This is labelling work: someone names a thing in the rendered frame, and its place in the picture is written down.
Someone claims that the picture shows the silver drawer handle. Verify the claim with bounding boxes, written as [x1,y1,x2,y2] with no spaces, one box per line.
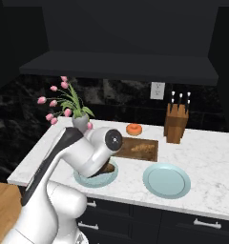
[86,199,98,209]
[77,220,100,231]
[193,217,222,231]

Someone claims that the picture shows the wooden knife block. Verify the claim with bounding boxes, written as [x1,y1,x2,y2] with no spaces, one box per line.
[163,102,190,145]

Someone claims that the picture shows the dark brown pastry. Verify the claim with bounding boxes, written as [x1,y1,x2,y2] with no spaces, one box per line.
[91,161,116,177]

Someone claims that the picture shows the dark cupboard door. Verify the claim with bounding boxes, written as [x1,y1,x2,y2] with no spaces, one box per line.
[131,204,163,244]

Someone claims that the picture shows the white wall outlet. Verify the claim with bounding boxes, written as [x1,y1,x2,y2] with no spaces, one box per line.
[150,81,166,101]

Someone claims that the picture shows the dark upper cabinets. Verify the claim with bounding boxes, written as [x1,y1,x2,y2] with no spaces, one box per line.
[0,0,229,61]

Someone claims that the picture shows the dark wooden cutting board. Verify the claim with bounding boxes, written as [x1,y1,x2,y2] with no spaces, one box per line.
[113,136,159,163]

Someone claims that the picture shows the pink tulips in grey vase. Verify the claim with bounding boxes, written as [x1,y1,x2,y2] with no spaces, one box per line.
[36,75,96,133]

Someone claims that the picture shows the orange donut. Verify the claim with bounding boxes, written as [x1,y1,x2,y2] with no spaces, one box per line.
[125,122,143,137]

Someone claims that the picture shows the light blue plate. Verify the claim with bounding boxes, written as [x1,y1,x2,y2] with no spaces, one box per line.
[142,162,192,200]
[73,158,119,189]

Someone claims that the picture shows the light wooden table top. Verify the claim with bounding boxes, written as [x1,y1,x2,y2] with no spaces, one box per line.
[0,182,24,244]

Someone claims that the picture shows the dark drawer front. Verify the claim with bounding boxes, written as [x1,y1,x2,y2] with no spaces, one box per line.
[75,215,133,244]
[85,196,133,225]
[158,210,229,244]

